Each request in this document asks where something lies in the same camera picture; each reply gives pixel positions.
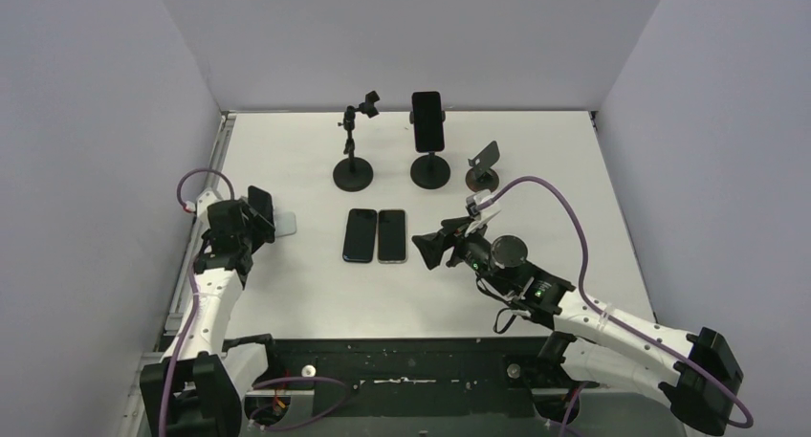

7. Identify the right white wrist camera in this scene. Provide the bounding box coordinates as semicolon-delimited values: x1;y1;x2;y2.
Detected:
465;190;501;230

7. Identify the brown base phone stand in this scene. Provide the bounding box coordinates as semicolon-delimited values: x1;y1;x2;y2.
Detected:
465;141;500;192

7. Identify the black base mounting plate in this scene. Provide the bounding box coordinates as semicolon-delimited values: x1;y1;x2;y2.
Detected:
225;336;576;421

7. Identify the black phone stand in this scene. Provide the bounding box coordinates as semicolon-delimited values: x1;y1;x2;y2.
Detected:
410;147;450;189
332;91;380;192

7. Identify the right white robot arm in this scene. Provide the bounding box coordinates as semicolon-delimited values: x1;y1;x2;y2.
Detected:
411;217;744;436

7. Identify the aluminium rail left edge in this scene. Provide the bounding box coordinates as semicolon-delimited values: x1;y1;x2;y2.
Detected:
162;111;236;337

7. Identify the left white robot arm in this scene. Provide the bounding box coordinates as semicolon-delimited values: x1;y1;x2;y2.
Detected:
140;192;284;436

